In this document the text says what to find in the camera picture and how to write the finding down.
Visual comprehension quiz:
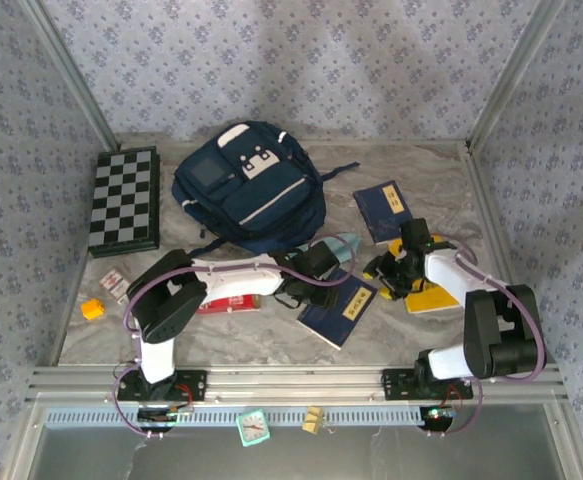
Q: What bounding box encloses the light blue fabric pouch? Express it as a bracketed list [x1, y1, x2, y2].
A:
[337, 232, 362, 264]

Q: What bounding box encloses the large navy book yellow label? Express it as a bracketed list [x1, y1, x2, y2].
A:
[296, 269, 378, 351]

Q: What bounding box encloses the small navy book yellow label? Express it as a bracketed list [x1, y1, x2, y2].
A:
[352, 180, 417, 245]

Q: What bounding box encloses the folding chessboard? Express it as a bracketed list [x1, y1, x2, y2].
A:
[87, 146, 162, 260]

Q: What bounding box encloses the grey slotted cable duct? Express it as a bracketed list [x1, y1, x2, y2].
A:
[45, 405, 427, 427]

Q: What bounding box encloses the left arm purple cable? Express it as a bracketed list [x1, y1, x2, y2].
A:
[113, 238, 357, 441]

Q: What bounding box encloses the mint green alarm clock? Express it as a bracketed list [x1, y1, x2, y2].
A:
[235, 408, 272, 449]

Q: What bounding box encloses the aluminium frame post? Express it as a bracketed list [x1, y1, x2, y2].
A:
[19, 0, 122, 151]
[464, 0, 568, 151]

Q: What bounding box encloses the aluminium front rail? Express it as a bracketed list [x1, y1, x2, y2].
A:
[25, 364, 570, 404]

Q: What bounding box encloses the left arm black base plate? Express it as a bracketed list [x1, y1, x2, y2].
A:
[116, 368, 208, 403]

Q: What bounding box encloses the yellow cube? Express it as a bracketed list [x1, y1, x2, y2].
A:
[80, 298, 106, 321]

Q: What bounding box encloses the small circuit board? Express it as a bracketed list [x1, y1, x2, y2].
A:
[137, 407, 195, 432]
[419, 405, 458, 431]

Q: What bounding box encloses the red rectangular box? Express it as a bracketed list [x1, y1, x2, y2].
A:
[196, 293, 262, 315]

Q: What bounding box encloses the navy blue backpack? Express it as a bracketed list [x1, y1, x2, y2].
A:
[171, 119, 361, 261]

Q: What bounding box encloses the playing card box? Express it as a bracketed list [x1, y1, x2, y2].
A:
[98, 268, 132, 306]

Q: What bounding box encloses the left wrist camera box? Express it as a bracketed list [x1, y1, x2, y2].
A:
[305, 239, 343, 279]

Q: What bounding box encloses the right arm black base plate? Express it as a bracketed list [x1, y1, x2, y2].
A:
[381, 368, 474, 402]

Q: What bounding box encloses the yellow plastic connector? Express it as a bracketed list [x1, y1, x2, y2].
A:
[301, 406, 326, 434]

